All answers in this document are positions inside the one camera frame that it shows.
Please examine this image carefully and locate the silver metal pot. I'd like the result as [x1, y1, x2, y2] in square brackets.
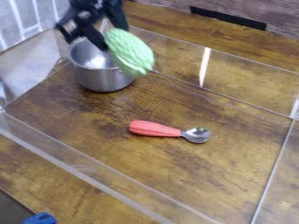
[68, 38, 135, 93]

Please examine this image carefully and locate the green bitter gourd toy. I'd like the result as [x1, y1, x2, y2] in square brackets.
[105, 28, 155, 76]

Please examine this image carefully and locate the black strip on wall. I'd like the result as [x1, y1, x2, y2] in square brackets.
[190, 6, 267, 31]

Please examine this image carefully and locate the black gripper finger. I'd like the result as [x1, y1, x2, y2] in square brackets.
[80, 24, 108, 51]
[107, 4, 129, 31]

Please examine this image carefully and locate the red handled metal spoon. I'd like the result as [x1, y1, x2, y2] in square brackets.
[128, 120, 211, 144]

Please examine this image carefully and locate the clear acrylic barrier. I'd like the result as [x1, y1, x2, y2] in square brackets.
[0, 26, 299, 224]

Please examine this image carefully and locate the blue object at corner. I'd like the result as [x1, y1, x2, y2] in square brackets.
[21, 212, 57, 224]

